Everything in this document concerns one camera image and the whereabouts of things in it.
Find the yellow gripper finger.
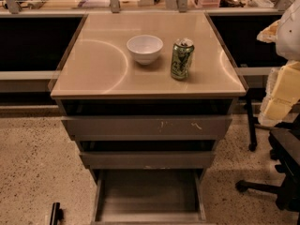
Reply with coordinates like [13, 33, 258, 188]
[258, 61, 300, 126]

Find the green soda can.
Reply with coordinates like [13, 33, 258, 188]
[171, 37, 195, 80]

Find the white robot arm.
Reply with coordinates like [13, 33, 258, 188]
[257, 0, 300, 127]

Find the top grey drawer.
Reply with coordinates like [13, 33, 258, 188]
[62, 115, 232, 141]

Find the grey drawer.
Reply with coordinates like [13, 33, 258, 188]
[80, 151, 215, 170]
[62, 115, 232, 141]

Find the grey drawer cabinet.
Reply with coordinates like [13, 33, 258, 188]
[50, 11, 248, 225]

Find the open bottom drawer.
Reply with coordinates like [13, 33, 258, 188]
[90, 170, 206, 225]

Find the middle grey drawer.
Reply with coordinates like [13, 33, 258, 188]
[80, 151, 215, 170]

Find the black office chair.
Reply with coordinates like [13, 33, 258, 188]
[235, 114, 300, 212]

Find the black table leg with caster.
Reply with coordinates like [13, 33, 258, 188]
[246, 94, 257, 152]

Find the white ceramic bowl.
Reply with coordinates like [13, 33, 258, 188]
[127, 35, 163, 65]

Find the black object on floor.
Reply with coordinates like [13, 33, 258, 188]
[50, 202, 64, 225]

